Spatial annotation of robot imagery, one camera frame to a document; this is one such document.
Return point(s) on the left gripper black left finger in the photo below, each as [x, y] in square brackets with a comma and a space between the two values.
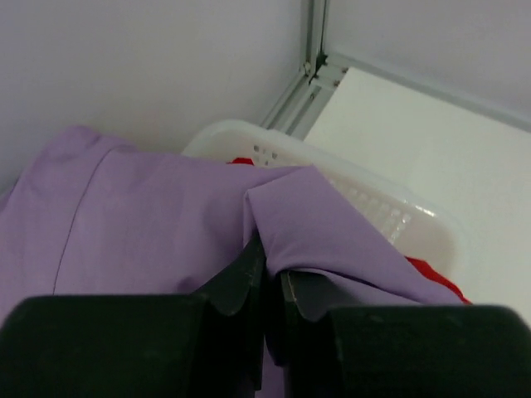
[205, 344]

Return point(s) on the aluminium frame profile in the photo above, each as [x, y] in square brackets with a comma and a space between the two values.
[472, 54]

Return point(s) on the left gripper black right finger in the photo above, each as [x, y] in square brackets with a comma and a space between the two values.
[334, 346]

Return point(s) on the white laundry basket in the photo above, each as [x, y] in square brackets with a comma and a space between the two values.
[416, 227]

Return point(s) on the orange camouflage garment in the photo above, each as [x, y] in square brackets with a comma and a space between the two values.
[306, 225]

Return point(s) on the purple trousers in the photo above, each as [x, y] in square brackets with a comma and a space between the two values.
[93, 215]

